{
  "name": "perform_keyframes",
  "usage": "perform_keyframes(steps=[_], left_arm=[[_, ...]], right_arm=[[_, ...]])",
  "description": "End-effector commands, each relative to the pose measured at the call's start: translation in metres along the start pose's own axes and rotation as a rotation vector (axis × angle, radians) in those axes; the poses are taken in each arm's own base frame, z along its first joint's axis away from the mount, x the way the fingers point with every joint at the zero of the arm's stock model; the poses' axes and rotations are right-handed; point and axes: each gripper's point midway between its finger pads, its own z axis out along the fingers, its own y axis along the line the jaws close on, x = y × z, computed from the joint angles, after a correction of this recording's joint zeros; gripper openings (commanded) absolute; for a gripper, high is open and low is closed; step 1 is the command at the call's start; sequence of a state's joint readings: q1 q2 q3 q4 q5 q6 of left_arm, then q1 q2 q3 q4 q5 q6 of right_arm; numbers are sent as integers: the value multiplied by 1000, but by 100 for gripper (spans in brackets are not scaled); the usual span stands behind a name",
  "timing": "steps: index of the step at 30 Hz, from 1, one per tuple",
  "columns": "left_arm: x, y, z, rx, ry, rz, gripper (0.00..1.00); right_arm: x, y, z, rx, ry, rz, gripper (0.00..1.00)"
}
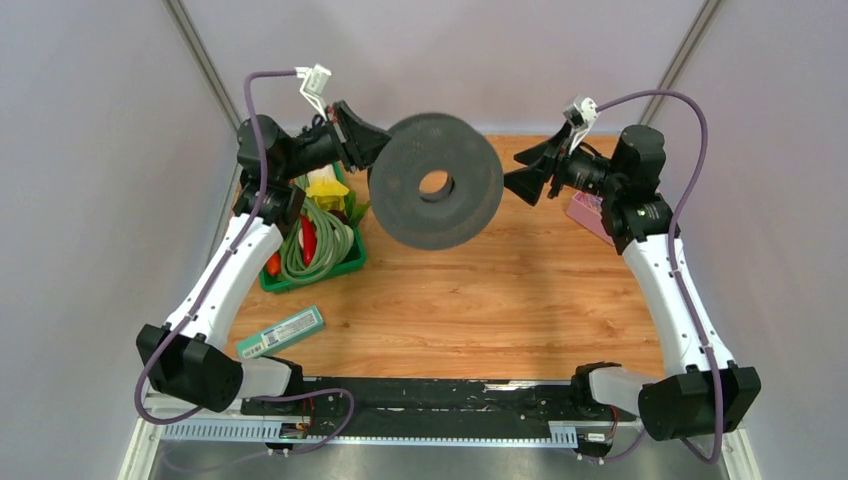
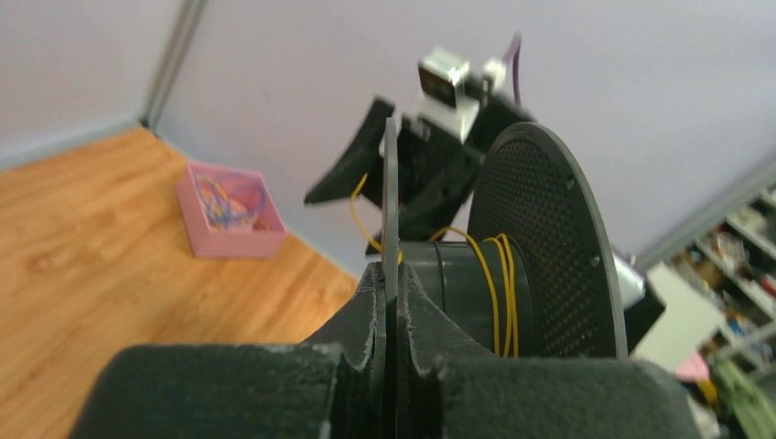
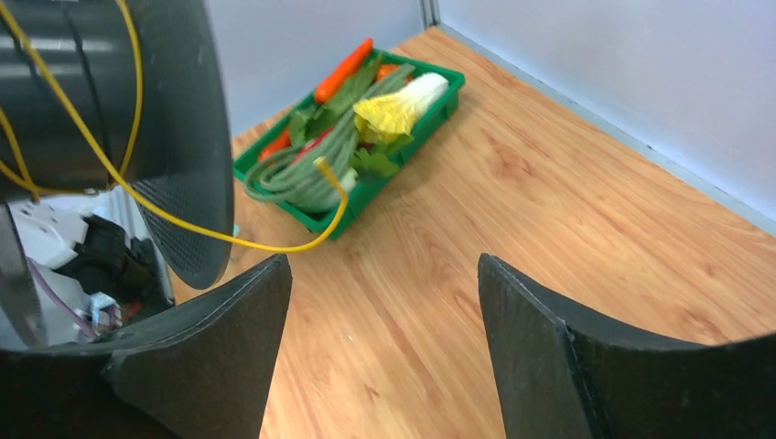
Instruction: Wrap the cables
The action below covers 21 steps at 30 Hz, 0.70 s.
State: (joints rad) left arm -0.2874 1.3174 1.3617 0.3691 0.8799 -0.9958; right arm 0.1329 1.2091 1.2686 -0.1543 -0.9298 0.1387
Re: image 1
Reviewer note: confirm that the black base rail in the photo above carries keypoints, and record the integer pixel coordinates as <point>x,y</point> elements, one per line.
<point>449,411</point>

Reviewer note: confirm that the dark grey cable spool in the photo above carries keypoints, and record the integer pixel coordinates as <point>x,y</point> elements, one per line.
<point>437,184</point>

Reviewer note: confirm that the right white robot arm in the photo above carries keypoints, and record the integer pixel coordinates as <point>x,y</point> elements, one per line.
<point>703,391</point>

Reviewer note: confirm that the small red pepper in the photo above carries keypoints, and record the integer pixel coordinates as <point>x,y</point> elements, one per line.
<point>273,266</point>

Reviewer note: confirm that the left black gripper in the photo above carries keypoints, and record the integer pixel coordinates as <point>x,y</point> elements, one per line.
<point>363,153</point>

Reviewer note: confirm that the green long beans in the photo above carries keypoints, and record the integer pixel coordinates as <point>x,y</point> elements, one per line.
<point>334,242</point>

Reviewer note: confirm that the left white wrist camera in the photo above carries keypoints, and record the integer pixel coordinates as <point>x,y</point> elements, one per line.
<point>314,80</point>

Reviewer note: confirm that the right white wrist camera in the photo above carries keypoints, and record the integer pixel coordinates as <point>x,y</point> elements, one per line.
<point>580,115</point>

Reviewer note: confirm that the pink plastic box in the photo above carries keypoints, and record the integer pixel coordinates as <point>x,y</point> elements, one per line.
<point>585,209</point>

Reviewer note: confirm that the purple onion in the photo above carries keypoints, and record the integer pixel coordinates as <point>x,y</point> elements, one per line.
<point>340,216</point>

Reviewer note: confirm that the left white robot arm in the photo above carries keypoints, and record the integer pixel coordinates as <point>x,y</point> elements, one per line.
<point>184,357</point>

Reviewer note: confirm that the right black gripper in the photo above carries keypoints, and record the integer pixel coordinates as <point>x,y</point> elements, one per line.
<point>558,158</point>

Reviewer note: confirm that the red chili pepper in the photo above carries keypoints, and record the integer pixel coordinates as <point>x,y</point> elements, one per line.
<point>308,240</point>

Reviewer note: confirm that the green leafy vegetable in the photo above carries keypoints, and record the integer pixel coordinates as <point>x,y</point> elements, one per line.
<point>356,212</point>

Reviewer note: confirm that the green plastic tray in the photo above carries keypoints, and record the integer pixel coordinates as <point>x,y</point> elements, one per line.
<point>352,262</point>

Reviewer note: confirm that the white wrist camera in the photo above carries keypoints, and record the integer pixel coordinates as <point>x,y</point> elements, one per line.
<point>580,115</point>
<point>314,80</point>

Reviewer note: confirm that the yellow white cabbage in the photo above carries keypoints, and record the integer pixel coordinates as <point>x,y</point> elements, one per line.
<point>325,191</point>

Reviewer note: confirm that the teal rectangular box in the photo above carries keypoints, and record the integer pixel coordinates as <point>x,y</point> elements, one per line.
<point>282,335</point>

